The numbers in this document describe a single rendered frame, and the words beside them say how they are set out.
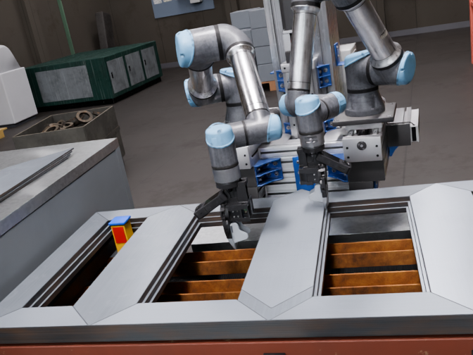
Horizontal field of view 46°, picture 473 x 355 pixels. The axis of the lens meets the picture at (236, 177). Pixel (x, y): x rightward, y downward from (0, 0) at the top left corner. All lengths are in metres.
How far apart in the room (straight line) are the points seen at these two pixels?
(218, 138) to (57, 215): 0.76
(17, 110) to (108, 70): 1.69
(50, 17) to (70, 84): 2.50
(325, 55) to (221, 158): 0.95
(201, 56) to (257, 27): 6.78
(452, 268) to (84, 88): 9.51
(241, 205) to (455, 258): 0.56
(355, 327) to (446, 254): 0.34
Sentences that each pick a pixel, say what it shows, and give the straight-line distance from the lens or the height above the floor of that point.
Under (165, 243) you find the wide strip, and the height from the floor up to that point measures 0.86.
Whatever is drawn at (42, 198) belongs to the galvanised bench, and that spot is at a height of 1.03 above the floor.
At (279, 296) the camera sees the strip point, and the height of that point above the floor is 0.86.
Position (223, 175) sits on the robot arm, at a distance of 1.50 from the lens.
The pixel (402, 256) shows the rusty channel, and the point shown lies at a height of 0.71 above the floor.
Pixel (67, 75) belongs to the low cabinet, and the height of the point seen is 0.61.
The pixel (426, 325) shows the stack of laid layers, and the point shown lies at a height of 0.84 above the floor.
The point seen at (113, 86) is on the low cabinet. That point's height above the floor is 0.31.
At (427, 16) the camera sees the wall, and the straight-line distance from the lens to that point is 12.88.
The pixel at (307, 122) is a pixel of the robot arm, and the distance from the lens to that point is 1.68.
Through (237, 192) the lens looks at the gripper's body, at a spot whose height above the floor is 1.04.
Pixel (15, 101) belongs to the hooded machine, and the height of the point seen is 0.40.
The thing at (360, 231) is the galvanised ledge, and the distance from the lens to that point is 2.04.
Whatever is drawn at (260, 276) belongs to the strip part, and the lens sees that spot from 1.45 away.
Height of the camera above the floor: 1.56
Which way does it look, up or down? 19 degrees down
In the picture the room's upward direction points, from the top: 10 degrees counter-clockwise
